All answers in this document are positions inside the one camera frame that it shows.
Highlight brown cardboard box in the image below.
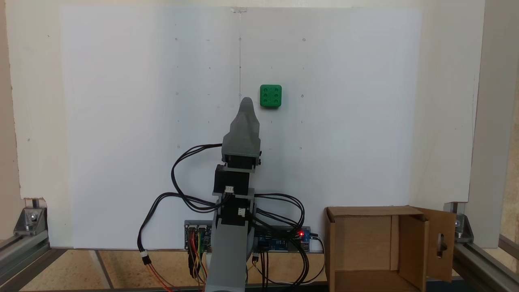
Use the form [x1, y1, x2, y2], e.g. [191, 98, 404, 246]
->
[324, 205, 457, 292]

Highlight black power cable bundle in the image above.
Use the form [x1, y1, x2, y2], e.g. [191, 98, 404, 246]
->
[252, 233, 326, 287]

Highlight coloured jumper wires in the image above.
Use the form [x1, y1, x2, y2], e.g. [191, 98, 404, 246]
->
[187, 230, 208, 291]

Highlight aluminium frame rail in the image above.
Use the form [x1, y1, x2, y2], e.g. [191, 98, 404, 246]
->
[452, 233, 519, 292]
[0, 231, 52, 292]

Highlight red and orange wire pair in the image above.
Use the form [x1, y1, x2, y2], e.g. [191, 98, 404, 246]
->
[142, 253, 176, 292]

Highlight circuit board with jumper wires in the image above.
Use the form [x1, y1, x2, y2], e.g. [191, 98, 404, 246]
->
[184, 221, 214, 253]

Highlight long black cable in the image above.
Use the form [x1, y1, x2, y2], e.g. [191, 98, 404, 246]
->
[137, 192, 220, 265]

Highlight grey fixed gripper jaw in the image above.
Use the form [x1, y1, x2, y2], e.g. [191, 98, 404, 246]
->
[223, 97, 260, 145]

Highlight aluminium frame post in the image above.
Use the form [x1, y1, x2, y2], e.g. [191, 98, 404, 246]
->
[465, 0, 519, 249]

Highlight black servo cable loop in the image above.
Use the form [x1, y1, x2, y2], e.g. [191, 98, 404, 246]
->
[171, 144, 224, 214]
[253, 193, 306, 240]

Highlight green dice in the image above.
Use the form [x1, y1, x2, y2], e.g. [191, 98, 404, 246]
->
[259, 84, 283, 109]

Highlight metal corner bracket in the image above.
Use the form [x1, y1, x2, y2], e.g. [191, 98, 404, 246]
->
[444, 202, 474, 244]
[14, 198, 49, 236]

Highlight blue circuit board, red LED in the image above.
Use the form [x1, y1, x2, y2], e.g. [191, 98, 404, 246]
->
[255, 226, 312, 253]

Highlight white paper sheet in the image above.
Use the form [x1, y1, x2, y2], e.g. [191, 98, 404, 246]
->
[239, 7, 423, 249]
[60, 6, 242, 250]

